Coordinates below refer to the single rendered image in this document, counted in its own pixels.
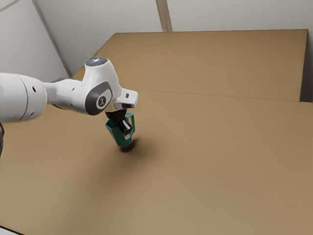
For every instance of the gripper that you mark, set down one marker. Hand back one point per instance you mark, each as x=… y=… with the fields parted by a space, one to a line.
x=116 y=115

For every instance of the teal faceted mug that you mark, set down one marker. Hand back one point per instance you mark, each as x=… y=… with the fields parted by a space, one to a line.
x=117 y=134

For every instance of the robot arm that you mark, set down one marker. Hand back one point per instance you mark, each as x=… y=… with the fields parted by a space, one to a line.
x=73 y=93

